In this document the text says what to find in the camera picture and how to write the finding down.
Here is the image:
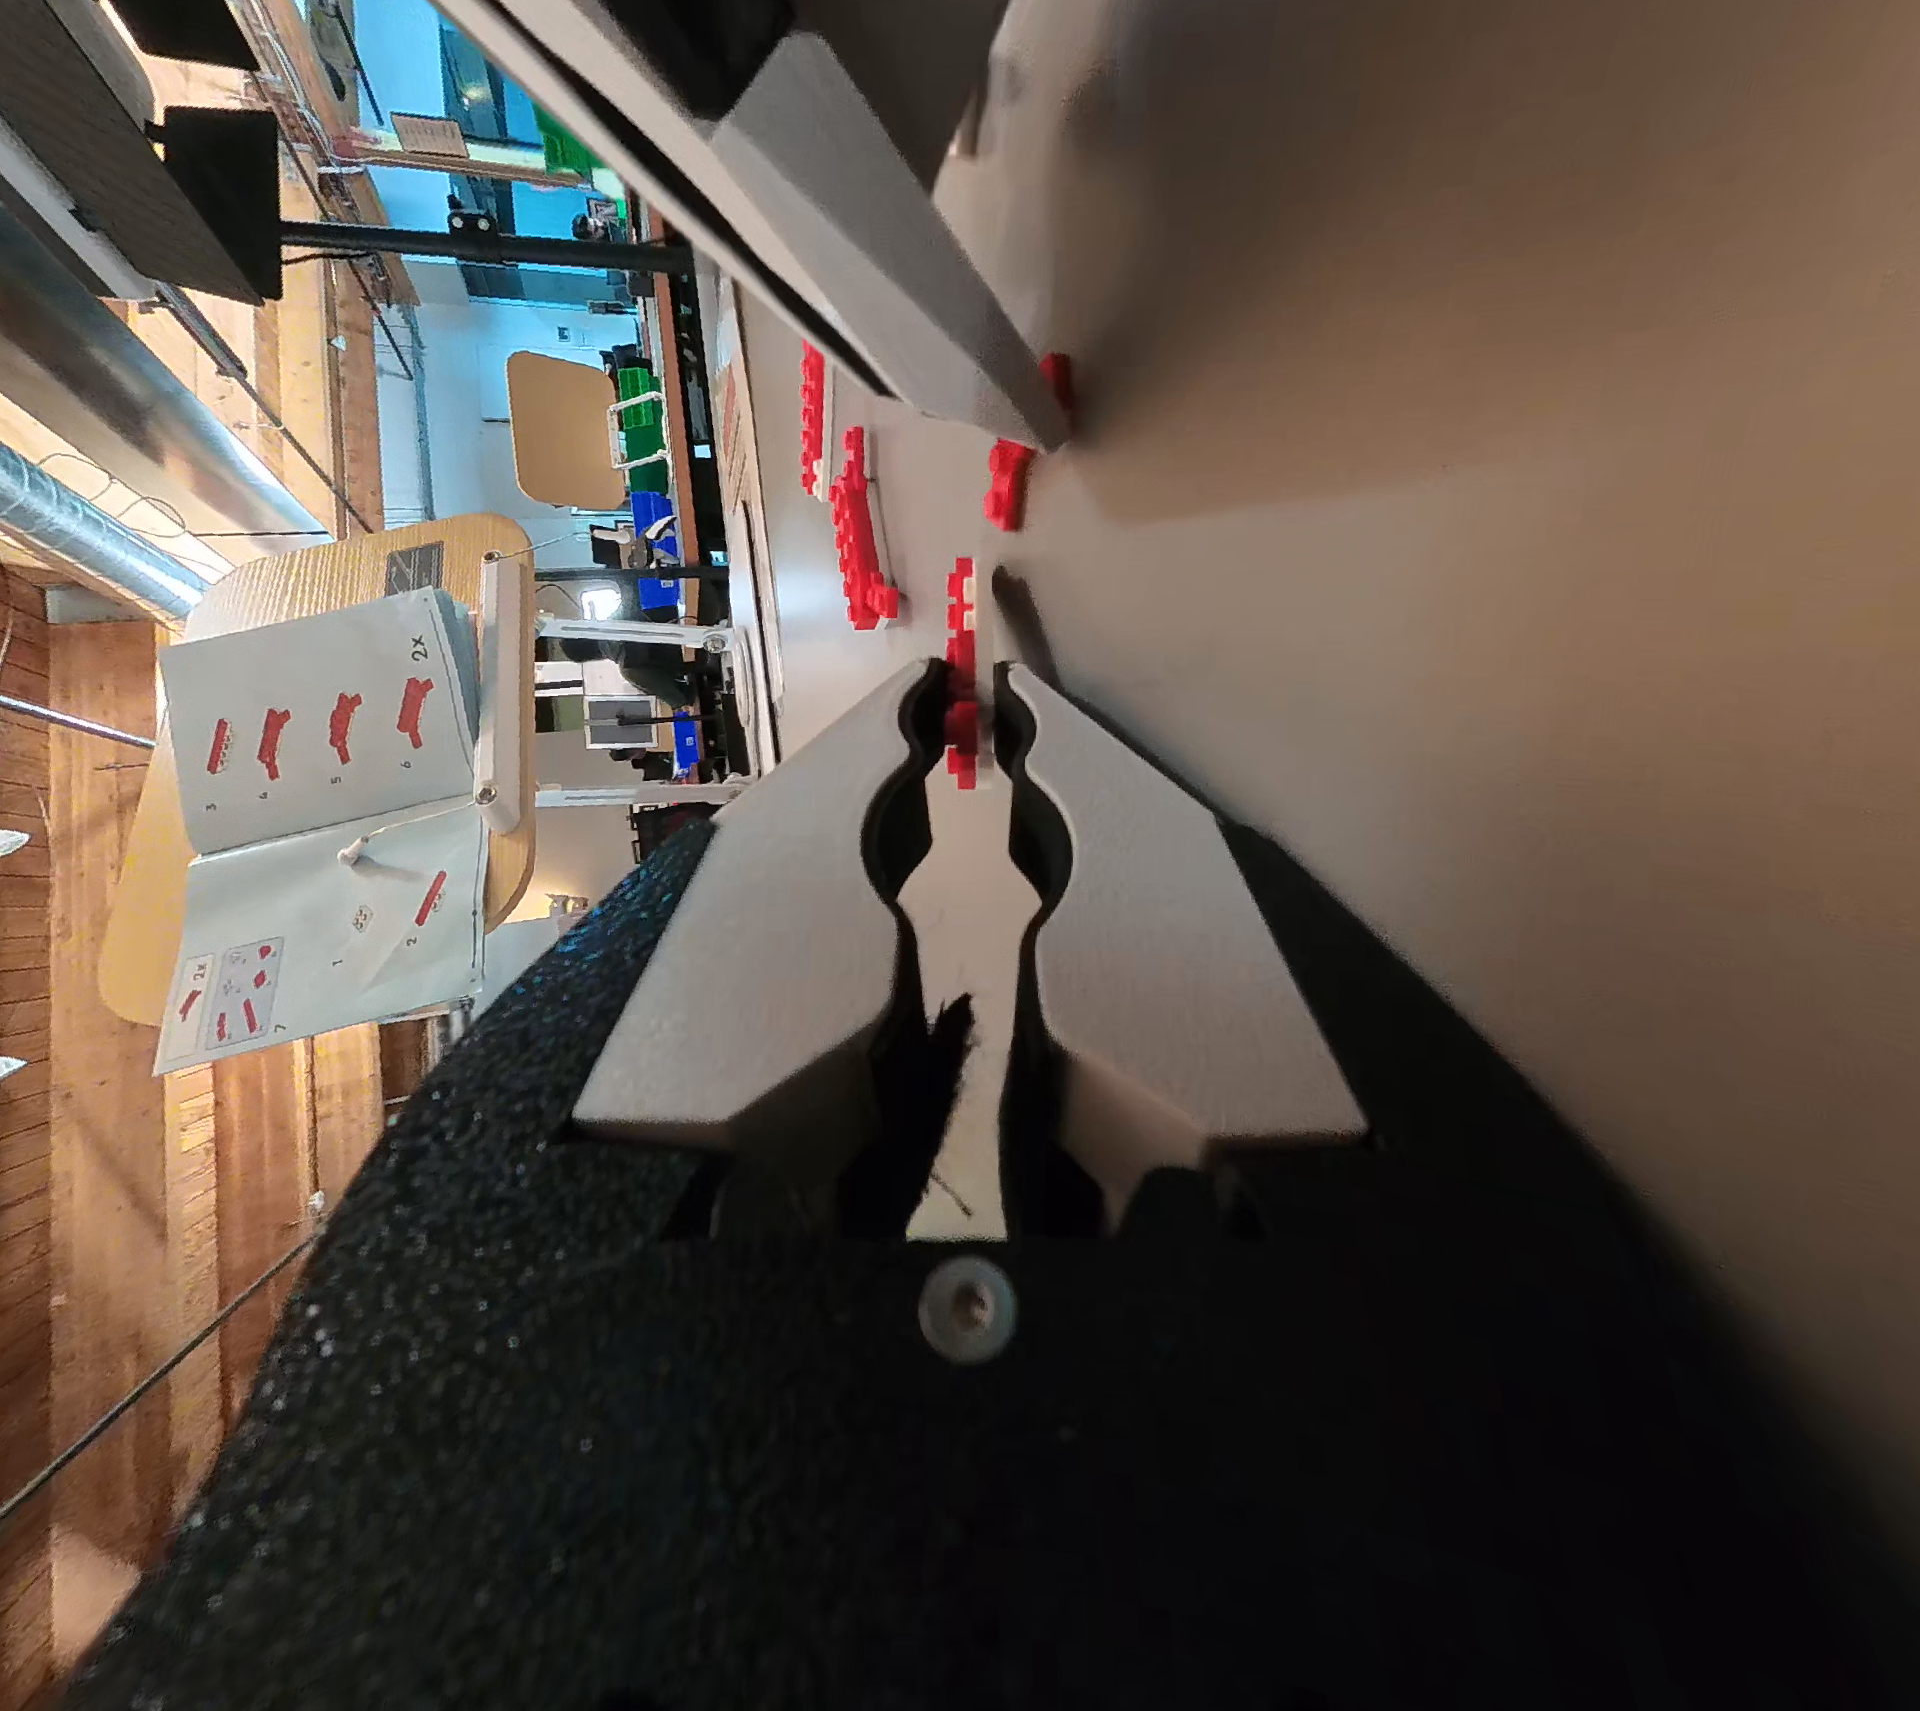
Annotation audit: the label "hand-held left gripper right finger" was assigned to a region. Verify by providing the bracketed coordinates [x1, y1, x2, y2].
[1003, 659, 1370, 1224]

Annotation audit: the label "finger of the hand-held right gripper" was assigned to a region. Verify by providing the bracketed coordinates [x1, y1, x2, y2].
[712, 31, 1082, 454]
[314, 0, 911, 407]

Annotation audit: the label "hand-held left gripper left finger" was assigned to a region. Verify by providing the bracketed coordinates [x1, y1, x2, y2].
[567, 659, 951, 1213]

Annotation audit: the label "red and white lego assembly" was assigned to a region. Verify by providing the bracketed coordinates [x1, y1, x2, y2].
[946, 555, 997, 795]

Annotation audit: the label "lego instruction booklet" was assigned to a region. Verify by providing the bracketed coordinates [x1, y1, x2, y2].
[153, 584, 495, 1080]

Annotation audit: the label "black metal pole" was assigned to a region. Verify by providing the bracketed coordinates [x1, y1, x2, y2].
[280, 214, 699, 281]

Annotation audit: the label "green storage bin stack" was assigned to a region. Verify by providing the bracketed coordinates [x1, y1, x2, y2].
[609, 364, 669, 502]

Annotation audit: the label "black square panel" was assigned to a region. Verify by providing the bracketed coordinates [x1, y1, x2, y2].
[153, 109, 291, 308]

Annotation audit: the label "small wooden chair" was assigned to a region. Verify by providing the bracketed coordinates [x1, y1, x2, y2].
[506, 347, 629, 509]

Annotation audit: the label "white booklet holder stand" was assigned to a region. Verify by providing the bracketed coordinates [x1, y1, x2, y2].
[344, 547, 540, 867]

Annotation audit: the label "blue storage bin stack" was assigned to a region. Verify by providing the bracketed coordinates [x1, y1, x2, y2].
[629, 491, 686, 616]

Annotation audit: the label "white metal frame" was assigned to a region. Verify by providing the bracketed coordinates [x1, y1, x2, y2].
[532, 607, 787, 811]

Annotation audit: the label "smooth silver ventilation duct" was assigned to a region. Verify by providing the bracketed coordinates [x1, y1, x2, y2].
[0, 191, 344, 552]

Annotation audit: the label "corrugated silver duct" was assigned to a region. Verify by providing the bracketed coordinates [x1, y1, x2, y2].
[0, 436, 208, 622]

